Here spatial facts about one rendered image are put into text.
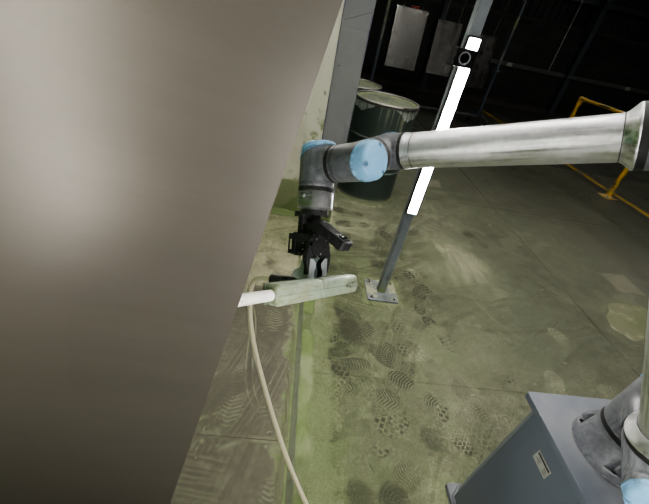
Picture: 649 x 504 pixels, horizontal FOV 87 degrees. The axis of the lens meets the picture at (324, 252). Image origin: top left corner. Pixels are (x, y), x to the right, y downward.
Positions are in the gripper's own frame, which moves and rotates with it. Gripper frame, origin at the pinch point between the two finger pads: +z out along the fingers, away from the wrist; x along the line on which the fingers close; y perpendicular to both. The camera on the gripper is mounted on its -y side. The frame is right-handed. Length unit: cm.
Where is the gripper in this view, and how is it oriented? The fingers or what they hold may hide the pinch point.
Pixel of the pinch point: (315, 288)
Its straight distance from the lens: 88.3
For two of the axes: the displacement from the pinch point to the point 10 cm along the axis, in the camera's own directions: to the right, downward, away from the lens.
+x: -6.0, -0.1, -8.0
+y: -8.0, -0.8, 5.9
